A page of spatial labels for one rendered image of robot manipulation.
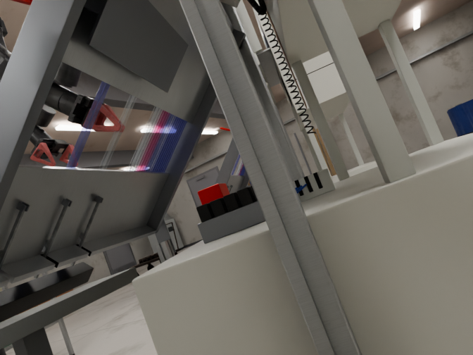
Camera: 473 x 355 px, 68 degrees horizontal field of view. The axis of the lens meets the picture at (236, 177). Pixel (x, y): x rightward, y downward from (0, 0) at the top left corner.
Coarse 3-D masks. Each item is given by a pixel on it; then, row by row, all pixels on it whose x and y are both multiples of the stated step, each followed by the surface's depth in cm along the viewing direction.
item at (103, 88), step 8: (104, 88) 68; (96, 96) 68; (104, 96) 69; (96, 104) 68; (96, 112) 69; (88, 120) 69; (88, 128) 69; (80, 136) 69; (88, 136) 70; (80, 144) 69; (72, 152) 69; (80, 152) 70; (72, 160) 69
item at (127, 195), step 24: (24, 168) 57; (48, 168) 62; (72, 168) 69; (24, 192) 59; (48, 192) 65; (72, 192) 72; (96, 192) 80; (120, 192) 91; (144, 192) 105; (0, 216) 57; (24, 216) 62; (48, 216) 68; (72, 216) 76; (96, 216) 85; (120, 216) 97; (144, 216) 113; (0, 240) 59; (24, 240) 65; (72, 240) 80
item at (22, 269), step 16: (96, 240) 89; (112, 240) 93; (128, 240) 99; (32, 256) 69; (48, 256) 72; (64, 256) 75; (80, 256) 78; (0, 272) 61; (16, 272) 62; (32, 272) 65
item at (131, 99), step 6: (132, 96) 79; (132, 102) 80; (126, 108) 80; (126, 114) 80; (120, 120) 80; (126, 120) 81; (114, 132) 80; (120, 132) 81; (114, 138) 80; (108, 144) 81; (114, 144) 81; (108, 150) 81; (108, 156) 81; (102, 162) 81; (108, 162) 82; (102, 168) 81
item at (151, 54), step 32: (96, 0) 53; (128, 0) 56; (160, 0) 71; (96, 32) 53; (128, 32) 60; (160, 32) 69; (96, 64) 62; (128, 64) 64; (160, 64) 74; (192, 64) 96; (160, 96) 88; (192, 96) 106
